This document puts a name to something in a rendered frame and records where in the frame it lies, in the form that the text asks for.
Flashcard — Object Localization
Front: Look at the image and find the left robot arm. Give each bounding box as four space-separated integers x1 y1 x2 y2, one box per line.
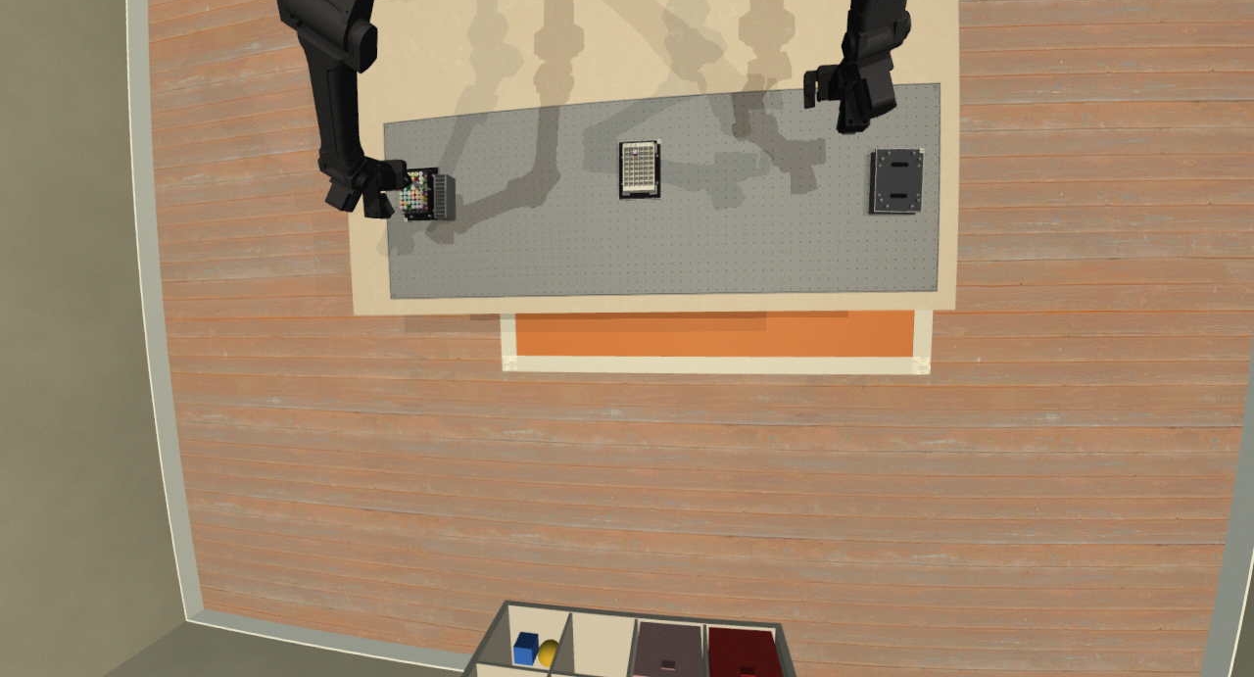
828 0 910 135

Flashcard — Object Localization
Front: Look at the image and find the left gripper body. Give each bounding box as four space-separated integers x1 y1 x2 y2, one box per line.
804 60 855 102

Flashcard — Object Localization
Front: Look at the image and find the black rectangular frame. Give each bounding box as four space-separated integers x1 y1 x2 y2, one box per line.
618 139 661 201

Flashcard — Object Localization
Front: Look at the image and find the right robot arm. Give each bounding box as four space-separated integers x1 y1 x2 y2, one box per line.
276 0 398 219

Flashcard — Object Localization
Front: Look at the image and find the cream grid rack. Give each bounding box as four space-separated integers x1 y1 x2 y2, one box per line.
623 142 655 193

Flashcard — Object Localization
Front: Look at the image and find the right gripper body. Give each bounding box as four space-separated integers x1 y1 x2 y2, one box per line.
369 159 408 191

